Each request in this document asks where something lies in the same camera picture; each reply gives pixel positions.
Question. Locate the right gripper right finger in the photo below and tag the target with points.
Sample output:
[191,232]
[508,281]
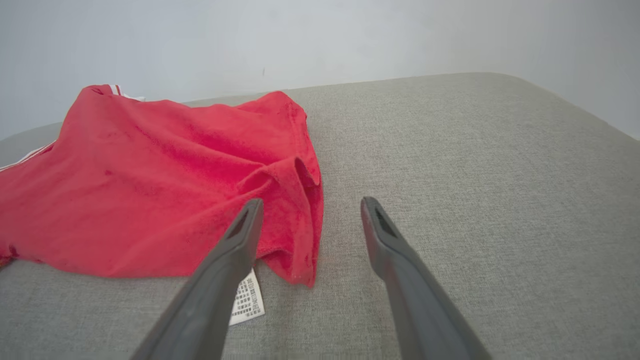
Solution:
[420,310]

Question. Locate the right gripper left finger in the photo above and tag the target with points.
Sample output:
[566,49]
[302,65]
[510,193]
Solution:
[210,300]

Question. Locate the red basketball jersey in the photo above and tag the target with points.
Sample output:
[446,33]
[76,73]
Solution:
[150,200]

